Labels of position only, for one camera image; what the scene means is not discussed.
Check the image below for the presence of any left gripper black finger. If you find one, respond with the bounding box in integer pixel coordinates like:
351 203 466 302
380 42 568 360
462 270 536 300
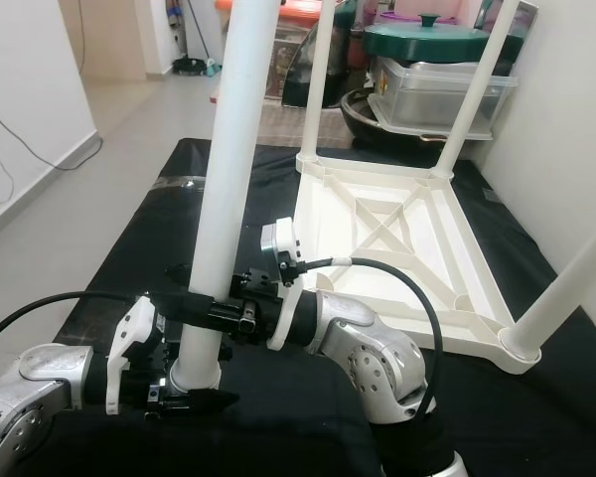
161 388 240 415

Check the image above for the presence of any white plastic children table top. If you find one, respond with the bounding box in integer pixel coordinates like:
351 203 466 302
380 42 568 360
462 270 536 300
293 152 544 377

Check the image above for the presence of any black tablecloth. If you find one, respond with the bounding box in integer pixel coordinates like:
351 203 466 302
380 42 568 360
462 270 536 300
40 137 596 477

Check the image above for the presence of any clear tape strip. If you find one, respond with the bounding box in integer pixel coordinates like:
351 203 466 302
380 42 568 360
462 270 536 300
151 176 206 192

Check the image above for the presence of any black floor mop head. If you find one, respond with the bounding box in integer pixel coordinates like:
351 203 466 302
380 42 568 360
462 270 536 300
171 58 218 78

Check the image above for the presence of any black wok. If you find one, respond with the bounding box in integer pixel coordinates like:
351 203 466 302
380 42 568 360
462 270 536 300
338 87 448 152

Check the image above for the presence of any black plastic bag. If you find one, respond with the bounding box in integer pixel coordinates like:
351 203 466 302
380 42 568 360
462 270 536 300
280 20 369 108

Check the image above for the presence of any green round pot lid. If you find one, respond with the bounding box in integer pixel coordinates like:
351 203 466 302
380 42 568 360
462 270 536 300
363 12 493 64

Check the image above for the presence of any pink plastic container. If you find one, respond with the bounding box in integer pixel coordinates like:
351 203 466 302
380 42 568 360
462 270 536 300
372 0 468 21

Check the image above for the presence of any purple printed box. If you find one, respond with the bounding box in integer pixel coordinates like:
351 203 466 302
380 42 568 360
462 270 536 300
477 0 539 46

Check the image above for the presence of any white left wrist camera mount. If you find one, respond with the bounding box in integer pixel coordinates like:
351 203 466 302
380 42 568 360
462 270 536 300
104 295 160 416

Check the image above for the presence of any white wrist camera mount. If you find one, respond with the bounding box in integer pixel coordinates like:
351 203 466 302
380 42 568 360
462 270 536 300
259 218 309 352
104 295 160 416

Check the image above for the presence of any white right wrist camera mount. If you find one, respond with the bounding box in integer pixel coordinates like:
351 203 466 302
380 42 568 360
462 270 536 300
259 218 309 352

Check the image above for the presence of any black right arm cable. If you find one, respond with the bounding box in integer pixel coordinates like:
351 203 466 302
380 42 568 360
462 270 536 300
296 255 444 423

